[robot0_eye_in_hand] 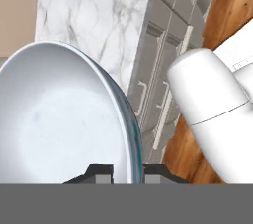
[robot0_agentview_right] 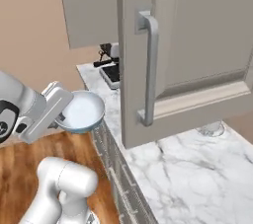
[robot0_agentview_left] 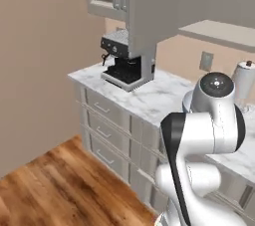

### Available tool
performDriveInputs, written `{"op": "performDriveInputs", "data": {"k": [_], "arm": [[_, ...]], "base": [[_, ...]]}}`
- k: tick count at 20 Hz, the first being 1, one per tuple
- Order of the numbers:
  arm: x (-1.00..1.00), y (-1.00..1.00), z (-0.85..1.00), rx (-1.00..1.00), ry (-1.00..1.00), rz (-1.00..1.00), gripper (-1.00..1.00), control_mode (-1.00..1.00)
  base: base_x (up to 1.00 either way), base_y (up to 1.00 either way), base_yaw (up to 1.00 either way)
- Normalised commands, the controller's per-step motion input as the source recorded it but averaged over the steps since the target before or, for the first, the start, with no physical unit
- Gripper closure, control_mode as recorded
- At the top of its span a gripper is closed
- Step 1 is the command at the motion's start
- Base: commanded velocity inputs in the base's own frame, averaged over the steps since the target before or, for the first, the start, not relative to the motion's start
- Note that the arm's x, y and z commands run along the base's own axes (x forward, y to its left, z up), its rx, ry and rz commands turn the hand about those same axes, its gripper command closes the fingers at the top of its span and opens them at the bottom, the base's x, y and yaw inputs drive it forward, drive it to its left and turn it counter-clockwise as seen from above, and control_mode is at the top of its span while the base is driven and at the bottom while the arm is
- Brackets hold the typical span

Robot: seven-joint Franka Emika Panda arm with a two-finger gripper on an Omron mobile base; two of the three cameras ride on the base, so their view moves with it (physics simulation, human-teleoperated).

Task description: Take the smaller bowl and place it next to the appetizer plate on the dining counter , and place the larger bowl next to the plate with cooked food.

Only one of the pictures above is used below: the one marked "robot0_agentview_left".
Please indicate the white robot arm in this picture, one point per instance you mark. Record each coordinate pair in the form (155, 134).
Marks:
(212, 127)

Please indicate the grey drawer front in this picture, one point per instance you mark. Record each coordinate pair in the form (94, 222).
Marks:
(118, 157)
(116, 130)
(114, 105)

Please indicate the silver black coffee machine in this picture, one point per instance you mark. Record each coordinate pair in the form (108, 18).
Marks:
(127, 70)

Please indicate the white paper towel roll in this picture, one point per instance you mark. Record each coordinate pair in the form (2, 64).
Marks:
(245, 80)

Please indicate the grey wall socket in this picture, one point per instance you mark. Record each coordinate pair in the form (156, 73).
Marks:
(206, 61)

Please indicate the grey wall cupboard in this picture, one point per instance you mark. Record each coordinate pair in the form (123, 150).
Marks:
(156, 4)

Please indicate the beige wall shelf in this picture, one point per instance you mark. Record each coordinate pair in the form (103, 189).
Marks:
(219, 34)

